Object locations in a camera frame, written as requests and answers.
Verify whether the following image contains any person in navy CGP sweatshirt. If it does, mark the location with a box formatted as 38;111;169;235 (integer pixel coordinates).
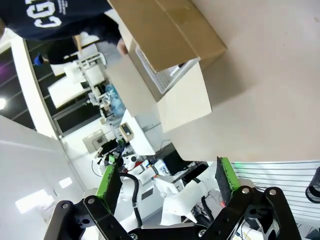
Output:
0;0;123;48

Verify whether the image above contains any background person in black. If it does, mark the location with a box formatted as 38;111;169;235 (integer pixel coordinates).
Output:
34;39;83;67

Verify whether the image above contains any brown cardboard shipping box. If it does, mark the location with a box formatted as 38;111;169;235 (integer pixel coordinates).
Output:
104;0;228;135

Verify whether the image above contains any person's right hand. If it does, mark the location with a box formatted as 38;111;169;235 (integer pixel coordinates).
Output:
116;38;130;56

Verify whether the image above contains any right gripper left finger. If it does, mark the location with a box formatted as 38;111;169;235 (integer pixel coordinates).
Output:
48;163;131;240

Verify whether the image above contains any black cylinder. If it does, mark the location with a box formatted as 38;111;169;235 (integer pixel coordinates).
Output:
304;166;320;204

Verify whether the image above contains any pack of water bottles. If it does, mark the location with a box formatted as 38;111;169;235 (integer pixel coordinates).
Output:
103;83;126;118

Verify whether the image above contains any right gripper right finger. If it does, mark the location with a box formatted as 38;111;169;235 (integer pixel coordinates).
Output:
202;156;303;240

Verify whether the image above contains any black left arm cable sleeve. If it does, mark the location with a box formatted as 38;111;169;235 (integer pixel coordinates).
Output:
119;171;144;226

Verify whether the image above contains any black monitor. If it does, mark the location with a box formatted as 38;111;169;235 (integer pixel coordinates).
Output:
162;149;192;176

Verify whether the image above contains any small tan and black box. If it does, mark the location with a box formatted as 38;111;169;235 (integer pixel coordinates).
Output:
119;122;135;142

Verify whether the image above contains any person's right forearm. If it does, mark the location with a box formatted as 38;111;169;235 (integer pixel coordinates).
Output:
98;13;123;48

